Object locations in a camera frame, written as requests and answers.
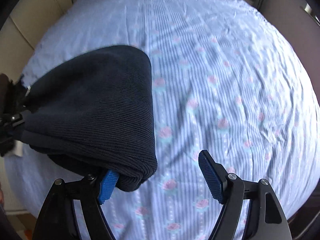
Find blue striped floral bedsheet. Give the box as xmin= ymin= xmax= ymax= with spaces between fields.
xmin=3 ymin=0 xmax=317 ymax=240

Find white sliding wardrobe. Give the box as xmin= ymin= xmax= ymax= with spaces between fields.
xmin=0 ymin=0 xmax=75 ymax=55

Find white folded cloth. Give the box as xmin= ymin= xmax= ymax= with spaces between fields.
xmin=11 ymin=140 xmax=23 ymax=157

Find black knit pants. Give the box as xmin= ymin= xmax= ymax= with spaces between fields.
xmin=21 ymin=46 xmax=157 ymax=192

